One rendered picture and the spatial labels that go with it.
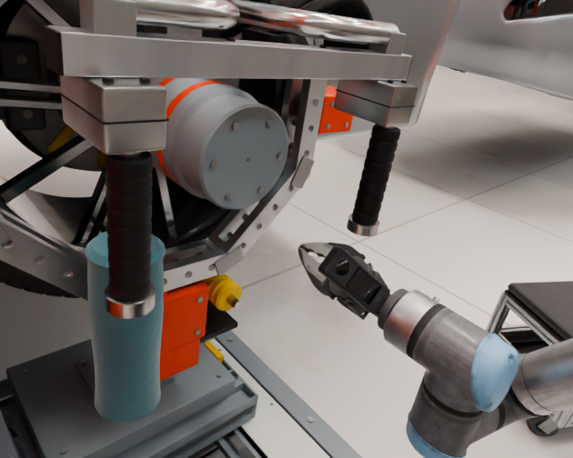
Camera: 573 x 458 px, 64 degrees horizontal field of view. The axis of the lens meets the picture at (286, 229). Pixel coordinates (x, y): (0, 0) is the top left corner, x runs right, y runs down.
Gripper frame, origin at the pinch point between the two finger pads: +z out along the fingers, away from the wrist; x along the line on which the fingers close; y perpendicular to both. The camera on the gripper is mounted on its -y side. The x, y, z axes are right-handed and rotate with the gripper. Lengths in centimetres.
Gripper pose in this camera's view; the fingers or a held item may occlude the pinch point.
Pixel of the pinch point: (303, 247)
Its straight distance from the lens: 79.8
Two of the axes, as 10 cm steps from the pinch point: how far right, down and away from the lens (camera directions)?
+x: 6.2, -7.7, 1.5
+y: 4.2, 4.8, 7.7
